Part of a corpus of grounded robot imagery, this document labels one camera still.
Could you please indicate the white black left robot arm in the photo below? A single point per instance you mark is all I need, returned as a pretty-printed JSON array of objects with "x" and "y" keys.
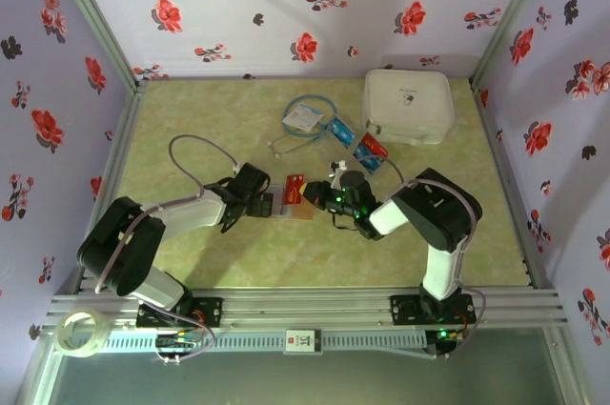
[{"x": 190, "y": 214}]

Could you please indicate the clear tape roll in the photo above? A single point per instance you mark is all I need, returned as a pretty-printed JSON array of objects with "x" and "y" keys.
[{"x": 81, "y": 351}]

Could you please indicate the green controller circuit board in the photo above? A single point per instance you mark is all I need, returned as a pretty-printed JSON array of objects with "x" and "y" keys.
[
  {"x": 450, "y": 336},
  {"x": 176, "y": 340}
]

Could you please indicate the grey aluminium frame post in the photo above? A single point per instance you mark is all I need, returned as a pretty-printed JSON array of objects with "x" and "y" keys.
[
  {"x": 507, "y": 19},
  {"x": 96, "y": 19}
]

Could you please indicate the blue credit card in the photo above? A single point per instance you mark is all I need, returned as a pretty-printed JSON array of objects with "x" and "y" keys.
[
  {"x": 342, "y": 130},
  {"x": 369, "y": 160}
]

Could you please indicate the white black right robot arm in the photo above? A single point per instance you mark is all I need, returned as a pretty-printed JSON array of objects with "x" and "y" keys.
[{"x": 443, "y": 271}]

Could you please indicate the grey aluminium mounting rail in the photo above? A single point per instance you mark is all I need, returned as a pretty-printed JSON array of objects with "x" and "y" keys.
[{"x": 310, "y": 305}]

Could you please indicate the blue tube stethoscope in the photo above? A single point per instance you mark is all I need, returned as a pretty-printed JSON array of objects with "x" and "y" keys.
[{"x": 298, "y": 135}]

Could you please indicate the white square box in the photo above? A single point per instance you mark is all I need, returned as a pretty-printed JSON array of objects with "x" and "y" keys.
[{"x": 405, "y": 105}]

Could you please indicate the grey aluminium side rail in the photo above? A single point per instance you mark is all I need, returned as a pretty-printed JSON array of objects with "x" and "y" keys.
[
  {"x": 119, "y": 147},
  {"x": 500, "y": 157}
]

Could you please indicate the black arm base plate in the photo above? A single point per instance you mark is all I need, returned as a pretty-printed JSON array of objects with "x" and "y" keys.
[
  {"x": 405, "y": 312},
  {"x": 209, "y": 312}
]

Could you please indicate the small white display unit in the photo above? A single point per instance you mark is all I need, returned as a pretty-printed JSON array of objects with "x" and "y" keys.
[{"x": 303, "y": 340}]

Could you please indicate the tan leather card holder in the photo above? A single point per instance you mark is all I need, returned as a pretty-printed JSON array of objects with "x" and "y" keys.
[{"x": 300, "y": 213}]

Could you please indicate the white printed packet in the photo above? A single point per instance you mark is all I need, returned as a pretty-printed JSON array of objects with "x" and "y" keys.
[{"x": 301, "y": 116}]

